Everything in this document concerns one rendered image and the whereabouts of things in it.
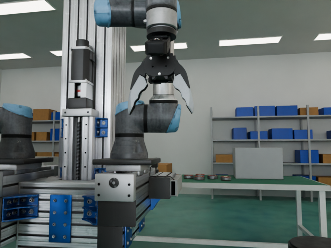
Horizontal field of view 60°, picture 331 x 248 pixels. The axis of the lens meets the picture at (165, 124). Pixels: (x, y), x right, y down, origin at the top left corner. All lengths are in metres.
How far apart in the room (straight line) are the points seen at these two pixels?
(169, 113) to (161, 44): 0.56
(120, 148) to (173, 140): 5.96
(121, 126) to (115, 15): 0.46
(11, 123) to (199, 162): 5.96
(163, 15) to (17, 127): 0.84
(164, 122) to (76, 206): 0.46
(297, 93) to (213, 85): 1.93
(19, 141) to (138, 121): 0.51
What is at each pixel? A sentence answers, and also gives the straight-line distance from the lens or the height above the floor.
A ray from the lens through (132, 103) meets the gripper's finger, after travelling 0.66.
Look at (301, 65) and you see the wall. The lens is 7.50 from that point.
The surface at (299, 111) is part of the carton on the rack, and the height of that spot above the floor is 1.87.
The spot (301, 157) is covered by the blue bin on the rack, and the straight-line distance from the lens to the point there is 6.66.
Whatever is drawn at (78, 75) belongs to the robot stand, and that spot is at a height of 1.40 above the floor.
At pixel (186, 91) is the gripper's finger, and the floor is 1.20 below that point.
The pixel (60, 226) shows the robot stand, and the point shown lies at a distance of 1.22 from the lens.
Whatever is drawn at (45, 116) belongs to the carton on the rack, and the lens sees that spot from 7.72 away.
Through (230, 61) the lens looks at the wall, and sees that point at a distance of 7.29.
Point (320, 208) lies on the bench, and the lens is 3.05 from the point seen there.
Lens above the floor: 1.07
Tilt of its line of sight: 5 degrees up
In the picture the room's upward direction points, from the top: straight up
